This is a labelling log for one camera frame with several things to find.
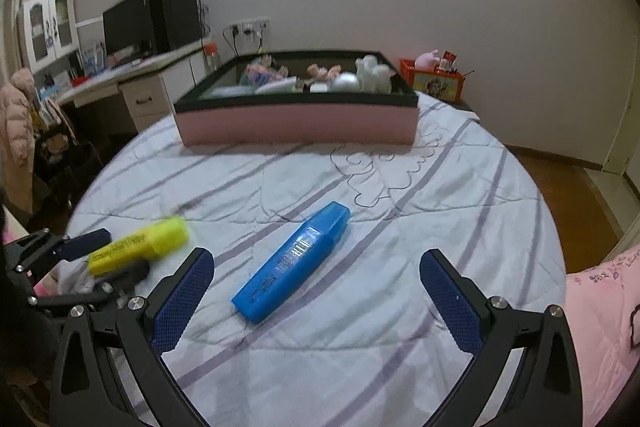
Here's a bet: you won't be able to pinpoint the yellow highlighter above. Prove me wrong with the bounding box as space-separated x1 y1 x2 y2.
87 216 189 277

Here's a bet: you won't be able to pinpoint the white plastic device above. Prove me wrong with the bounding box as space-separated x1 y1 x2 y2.
255 77 297 94

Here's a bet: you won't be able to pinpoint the pink pig figurine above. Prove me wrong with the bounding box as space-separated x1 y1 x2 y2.
307 64 342 83

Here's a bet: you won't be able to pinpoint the white figure silver ball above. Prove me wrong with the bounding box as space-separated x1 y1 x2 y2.
329 55 394 94

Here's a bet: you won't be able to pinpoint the pink quilt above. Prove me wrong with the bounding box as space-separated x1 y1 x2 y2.
564 246 639 426

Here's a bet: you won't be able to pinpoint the black glasses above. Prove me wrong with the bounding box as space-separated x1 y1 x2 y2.
629 305 640 349

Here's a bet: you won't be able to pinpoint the pink jacket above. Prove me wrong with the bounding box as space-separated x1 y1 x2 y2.
1 68 36 215

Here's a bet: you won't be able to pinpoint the white striped quilt cover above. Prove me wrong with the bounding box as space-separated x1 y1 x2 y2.
67 96 566 426

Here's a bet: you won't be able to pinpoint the white desk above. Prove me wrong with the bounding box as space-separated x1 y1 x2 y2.
56 40 205 132

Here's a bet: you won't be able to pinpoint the pink black storage box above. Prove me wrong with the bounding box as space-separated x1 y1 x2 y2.
174 50 419 146

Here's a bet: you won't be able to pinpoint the red cap bottle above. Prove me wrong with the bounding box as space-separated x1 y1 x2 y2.
203 41 221 75

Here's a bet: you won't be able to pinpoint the white glass door cabinet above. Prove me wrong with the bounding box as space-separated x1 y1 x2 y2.
17 0 79 74

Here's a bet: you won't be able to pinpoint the black computer monitor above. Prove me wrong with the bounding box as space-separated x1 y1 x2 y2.
103 0 154 65

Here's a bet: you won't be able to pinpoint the black computer tower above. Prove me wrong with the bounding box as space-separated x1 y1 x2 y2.
149 0 202 54

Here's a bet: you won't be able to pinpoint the red toy box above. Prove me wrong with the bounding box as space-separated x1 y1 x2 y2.
399 58 465 104

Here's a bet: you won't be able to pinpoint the pink plush toy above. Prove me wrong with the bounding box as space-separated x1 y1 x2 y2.
413 50 440 72

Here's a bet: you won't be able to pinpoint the wall power outlet strip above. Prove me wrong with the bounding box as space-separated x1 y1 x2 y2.
229 16 270 35

